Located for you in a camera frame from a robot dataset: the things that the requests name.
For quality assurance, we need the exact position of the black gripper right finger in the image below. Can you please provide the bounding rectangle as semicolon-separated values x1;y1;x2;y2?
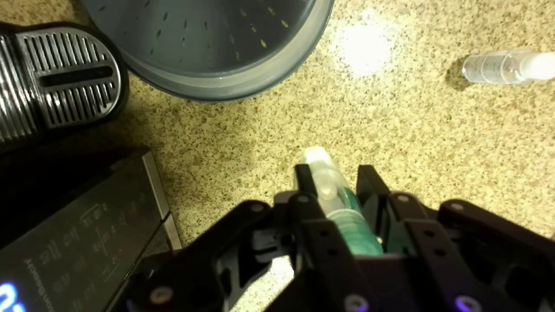
356;165;468;312

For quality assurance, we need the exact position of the small green-capped bottle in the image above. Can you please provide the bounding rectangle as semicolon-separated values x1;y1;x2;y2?
304;146;383;257

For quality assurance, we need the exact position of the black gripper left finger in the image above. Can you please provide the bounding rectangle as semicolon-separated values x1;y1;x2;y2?
293;165;371;312

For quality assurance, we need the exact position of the black steel microwave oven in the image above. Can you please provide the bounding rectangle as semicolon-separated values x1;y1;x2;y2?
0;151;182;312

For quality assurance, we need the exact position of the grey round microwave cover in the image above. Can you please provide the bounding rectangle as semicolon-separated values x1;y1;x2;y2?
78;0;335;101

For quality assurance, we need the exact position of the black coffee maker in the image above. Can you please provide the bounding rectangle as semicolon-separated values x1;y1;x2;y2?
0;23;128;153

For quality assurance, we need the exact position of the small clear spray bottle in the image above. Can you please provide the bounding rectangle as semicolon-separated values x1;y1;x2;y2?
461;51;555;86

